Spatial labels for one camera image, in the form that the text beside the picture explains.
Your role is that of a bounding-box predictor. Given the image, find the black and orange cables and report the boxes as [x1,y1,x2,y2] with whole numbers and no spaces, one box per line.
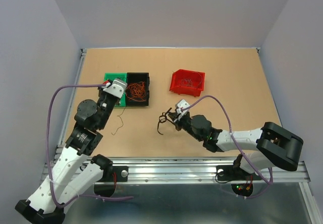
[156,107,176,136]

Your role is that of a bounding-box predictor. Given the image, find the orange cable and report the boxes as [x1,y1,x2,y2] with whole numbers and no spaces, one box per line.
[125,81,147,102]

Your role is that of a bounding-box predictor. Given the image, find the thin grey cable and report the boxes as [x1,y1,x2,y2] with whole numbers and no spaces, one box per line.
[176,72,204,88]

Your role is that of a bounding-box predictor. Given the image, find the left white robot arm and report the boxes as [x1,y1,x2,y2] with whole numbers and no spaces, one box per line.
[15,85,124,223]

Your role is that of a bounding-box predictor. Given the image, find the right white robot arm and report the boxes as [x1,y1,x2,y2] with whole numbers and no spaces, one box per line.
[168,112,303,179]

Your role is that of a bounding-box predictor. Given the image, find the green plastic bin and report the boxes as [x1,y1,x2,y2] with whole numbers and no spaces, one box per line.
[104,73,127,107]

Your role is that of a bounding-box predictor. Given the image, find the black plastic bin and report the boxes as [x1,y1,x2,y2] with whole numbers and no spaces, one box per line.
[125,73,150,107]

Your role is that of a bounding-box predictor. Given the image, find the red plastic bin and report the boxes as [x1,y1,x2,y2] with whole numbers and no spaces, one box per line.
[169,69,205,97]

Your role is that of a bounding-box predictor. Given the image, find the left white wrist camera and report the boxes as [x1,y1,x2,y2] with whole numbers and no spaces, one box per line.
[102,78,127,99]

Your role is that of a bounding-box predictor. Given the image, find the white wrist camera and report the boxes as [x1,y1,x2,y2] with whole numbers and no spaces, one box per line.
[102,78,127,99]
[175,99,190,121]

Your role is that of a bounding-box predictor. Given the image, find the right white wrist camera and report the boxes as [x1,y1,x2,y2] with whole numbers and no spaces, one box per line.
[175,99,190,121]

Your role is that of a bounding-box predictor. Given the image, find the aluminium mounting rail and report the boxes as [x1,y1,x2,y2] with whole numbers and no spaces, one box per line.
[110,157,310,185]

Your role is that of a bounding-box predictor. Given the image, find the aluminium table side frame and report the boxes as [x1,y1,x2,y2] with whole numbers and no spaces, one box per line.
[56,48,87,153]

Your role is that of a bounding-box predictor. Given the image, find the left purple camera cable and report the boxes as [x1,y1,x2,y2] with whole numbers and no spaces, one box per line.
[46,82,134,208]

